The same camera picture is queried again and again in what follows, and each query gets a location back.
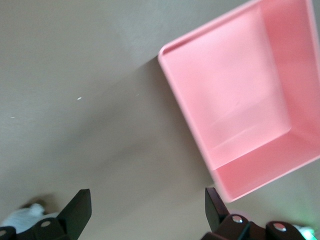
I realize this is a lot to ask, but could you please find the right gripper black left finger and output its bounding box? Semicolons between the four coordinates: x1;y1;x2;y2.
0;188;91;240

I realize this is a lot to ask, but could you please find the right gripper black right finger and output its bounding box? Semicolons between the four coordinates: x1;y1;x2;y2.
203;187;311;240

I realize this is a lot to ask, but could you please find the plain grey plush toy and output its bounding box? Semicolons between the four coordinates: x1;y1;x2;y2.
1;201;48;229

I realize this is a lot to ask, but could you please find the pink plastic box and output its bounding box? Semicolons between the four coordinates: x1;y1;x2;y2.
157;0;320;203

